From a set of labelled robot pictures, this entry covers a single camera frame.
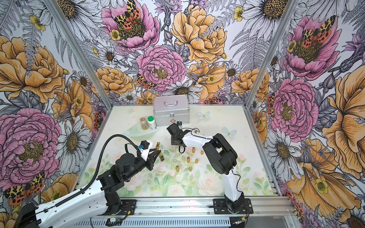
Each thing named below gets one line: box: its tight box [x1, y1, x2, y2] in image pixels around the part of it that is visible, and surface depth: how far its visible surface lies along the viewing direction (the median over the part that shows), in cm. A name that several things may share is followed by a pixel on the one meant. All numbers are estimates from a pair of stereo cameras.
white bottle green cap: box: [147, 115, 156, 130], surface depth 104 cm
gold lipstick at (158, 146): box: [154, 141, 161, 152], surface depth 74 cm
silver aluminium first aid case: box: [153, 94, 190, 127], surface depth 104 cm
